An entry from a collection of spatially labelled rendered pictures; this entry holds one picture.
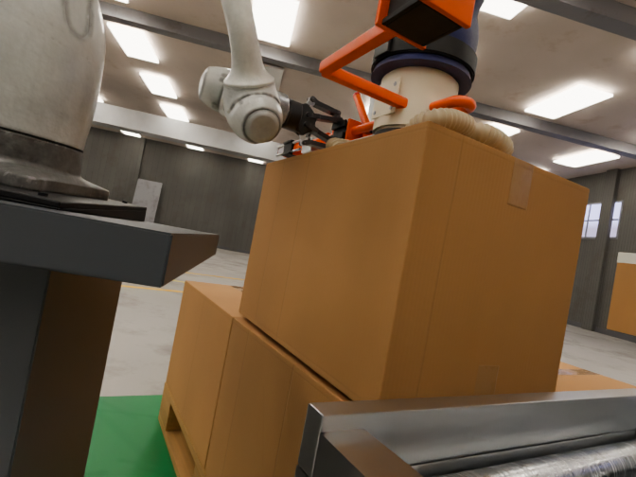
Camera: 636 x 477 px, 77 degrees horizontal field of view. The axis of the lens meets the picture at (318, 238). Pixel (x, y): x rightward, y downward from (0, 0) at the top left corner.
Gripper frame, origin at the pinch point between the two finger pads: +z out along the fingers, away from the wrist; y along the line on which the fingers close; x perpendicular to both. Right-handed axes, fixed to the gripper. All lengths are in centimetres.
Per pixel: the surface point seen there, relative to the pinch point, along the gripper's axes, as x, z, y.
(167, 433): -48, -21, 106
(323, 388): 42, -22, 54
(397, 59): 30.6, -10.4, -8.0
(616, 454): 69, 11, 54
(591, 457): 69, 5, 54
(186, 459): -31, -18, 106
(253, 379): 15, -22, 63
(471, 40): 37.0, 2.4, -15.1
